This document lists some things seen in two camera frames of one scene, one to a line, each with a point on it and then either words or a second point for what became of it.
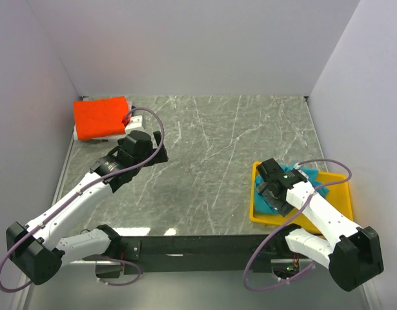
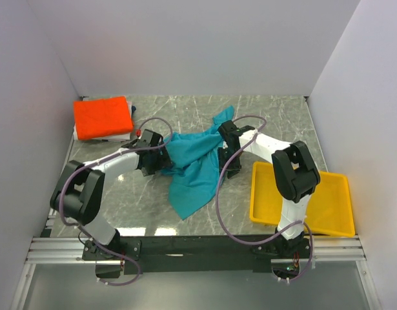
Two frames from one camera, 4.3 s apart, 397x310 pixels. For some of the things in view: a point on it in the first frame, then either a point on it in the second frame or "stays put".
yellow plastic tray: [339, 196] stays put
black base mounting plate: [204, 254] stays put
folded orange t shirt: [100, 117] stays put
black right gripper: [284, 207] to [233, 168]
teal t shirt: [264, 206] to [196, 165]
